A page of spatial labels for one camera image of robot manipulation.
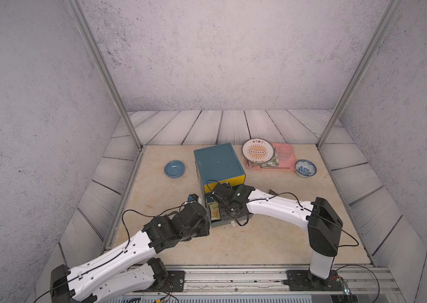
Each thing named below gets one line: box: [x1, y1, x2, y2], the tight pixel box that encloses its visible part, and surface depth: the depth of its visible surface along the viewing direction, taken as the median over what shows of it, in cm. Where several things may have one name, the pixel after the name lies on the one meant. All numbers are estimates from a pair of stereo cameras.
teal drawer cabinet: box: [193, 142, 246, 209], surface depth 86 cm
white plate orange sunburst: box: [241, 137, 275, 164], surface depth 117 cm
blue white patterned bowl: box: [294, 159, 318, 179], surface depth 109 cm
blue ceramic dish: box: [164, 160, 186, 179], surface depth 109 cm
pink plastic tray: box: [244, 142, 296, 171], surface depth 113 cm
